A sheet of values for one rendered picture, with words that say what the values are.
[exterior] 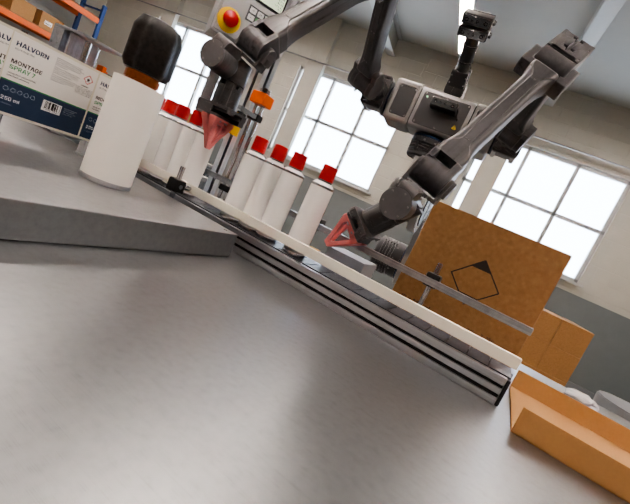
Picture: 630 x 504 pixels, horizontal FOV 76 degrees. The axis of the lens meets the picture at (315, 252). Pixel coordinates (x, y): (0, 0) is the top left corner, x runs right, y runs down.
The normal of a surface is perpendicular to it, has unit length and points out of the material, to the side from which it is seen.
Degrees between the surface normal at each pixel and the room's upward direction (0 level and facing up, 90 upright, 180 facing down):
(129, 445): 0
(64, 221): 90
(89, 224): 90
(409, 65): 90
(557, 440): 90
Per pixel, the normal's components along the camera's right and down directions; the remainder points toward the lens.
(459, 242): -0.37, -0.03
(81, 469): 0.41, -0.90
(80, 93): 0.83, 0.43
